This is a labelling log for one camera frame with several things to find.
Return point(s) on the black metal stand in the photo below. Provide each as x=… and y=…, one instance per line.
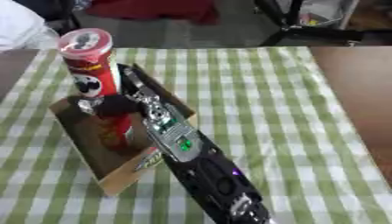
x=306, y=32

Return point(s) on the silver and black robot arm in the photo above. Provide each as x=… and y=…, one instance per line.
x=204, y=163

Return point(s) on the red cloth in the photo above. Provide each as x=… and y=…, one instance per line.
x=153, y=10

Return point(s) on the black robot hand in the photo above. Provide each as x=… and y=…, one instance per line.
x=118, y=106

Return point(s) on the tan cardboard box brown inside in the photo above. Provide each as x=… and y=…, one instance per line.
x=97, y=151

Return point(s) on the white bag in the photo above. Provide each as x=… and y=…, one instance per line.
x=324, y=11

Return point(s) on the red cylindrical snack can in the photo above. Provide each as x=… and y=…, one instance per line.
x=92, y=70

